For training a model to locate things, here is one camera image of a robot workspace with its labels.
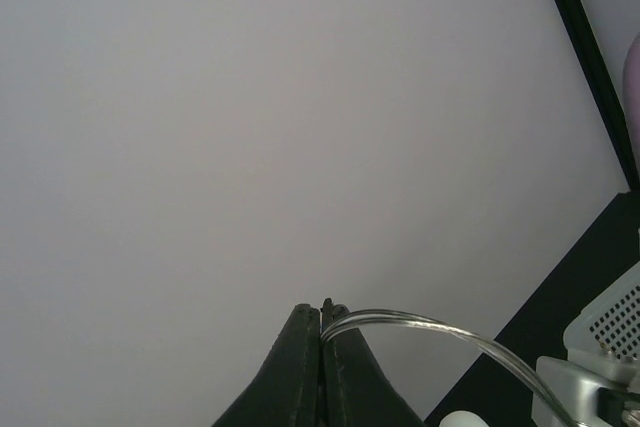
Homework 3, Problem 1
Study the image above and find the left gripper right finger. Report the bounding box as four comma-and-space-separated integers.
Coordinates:
319, 330, 423, 427

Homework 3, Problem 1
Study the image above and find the clear string light wire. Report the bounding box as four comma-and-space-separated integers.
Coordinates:
319, 309, 576, 427

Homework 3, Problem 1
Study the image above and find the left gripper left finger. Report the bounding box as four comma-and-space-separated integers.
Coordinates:
215, 304, 320, 426

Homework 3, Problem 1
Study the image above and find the white plastic basket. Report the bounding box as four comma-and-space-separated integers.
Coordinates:
563, 263, 639, 359

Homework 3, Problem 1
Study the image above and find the black right frame post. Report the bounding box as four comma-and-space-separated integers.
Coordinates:
554, 0, 639, 192

